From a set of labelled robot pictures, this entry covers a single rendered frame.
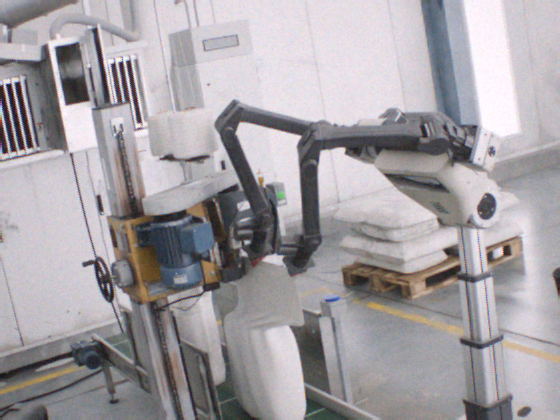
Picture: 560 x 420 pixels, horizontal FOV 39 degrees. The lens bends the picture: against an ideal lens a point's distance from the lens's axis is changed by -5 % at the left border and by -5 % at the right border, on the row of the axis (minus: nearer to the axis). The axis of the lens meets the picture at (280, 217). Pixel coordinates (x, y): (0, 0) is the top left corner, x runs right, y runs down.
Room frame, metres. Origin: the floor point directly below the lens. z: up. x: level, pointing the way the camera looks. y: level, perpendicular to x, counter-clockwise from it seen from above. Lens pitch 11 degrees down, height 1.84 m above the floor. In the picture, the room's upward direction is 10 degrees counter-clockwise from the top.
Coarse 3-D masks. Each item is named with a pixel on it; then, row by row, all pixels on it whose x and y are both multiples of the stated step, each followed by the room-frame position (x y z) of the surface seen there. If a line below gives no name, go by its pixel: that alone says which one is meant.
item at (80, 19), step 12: (132, 0) 6.13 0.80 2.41; (132, 12) 6.12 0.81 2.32; (60, 24) 5.33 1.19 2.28; (84, 24) 5.52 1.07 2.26; (96, 24) 5.57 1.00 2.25; (108, 24) 5.66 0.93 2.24; (132, 24) 6.12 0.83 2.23; (60, 36) 5.31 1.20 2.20; (120, 36) 5.80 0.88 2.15; (132, 36) 5.91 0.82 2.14
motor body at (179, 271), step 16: (160, 224) 2.80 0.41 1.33; (176, 224) 2.80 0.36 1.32; (192, 224) 2.87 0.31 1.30; (160, 240) 2.82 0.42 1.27; (176, 240) 2.81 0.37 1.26; (160, 256) 2.83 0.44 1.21; (176, 256) 2.81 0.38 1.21; (192, 256) 2.83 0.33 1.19; (160, 272) 2.85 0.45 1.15; (176, 272) 2.79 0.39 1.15; (192, 272) 2.81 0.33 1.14; (176, 288) 2.81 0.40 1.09
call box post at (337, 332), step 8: (336, 320) 3.17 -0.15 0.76; (336, 328) 3.17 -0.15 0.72; (336, 336) 3.17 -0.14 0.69; (336, 344) 3.18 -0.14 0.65; (344, 344) 3.18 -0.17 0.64; (336, 352) 3.18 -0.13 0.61; (344, 352) 3.18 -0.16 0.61; (344, 360) 3.17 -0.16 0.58; (344, 368) 3.17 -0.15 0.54; (344, 376) 3.17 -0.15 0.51; (344, 384) 3.17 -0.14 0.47; (344, 392) 3.17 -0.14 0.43; (344, 400) 3.18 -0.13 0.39; (352, 400) 3.18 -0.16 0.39
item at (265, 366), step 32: (256, 288) 3.10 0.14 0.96; (288, 288) 2.89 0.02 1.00; (224, 320) 3.28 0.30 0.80; (256, 320) 3.09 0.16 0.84; (288, 320) 2.92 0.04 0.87; (256, 352) 3.05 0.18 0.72; (288, 352) 3.03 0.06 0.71; (256, 384) 3.09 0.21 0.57; (288, 384) 3.01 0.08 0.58; (256, 416) 3.17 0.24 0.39; (288, 416) 3.01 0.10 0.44
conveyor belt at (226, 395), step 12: (120, 336) 4.61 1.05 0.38; (120, 348) 4.39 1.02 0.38; (228, 360) 3.93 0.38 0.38; (228, 372) 3.77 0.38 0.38; (228, 384) 3.61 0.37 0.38; (228, 396) 3.47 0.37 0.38; (228, 408) 3.33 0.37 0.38; (240, 408) 3.31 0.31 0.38; (312, 408) 3.19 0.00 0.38; (324, 408) 3.17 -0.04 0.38
